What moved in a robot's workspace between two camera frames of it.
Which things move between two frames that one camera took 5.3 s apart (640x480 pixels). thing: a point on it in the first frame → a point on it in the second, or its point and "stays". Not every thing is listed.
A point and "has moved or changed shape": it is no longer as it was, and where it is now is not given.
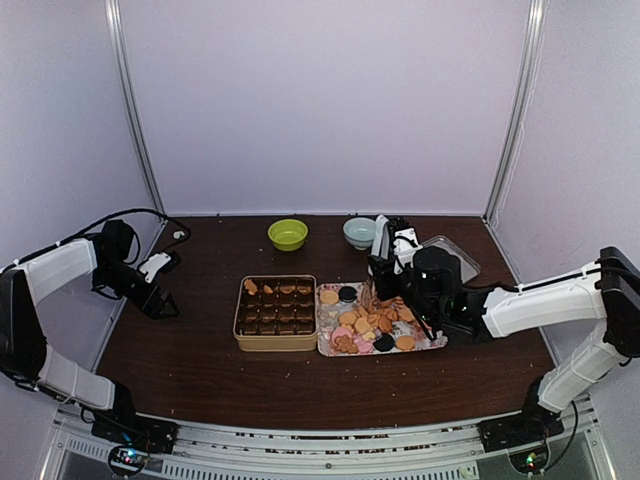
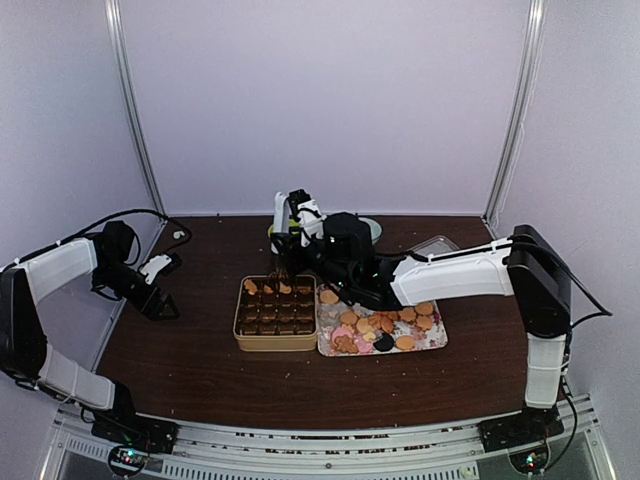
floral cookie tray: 351,319 stays
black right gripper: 382,275 → 290,253
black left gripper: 156,302 stays
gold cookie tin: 276,313 stays
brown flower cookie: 250,286 stays
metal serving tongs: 370,296 has moved or changed shape
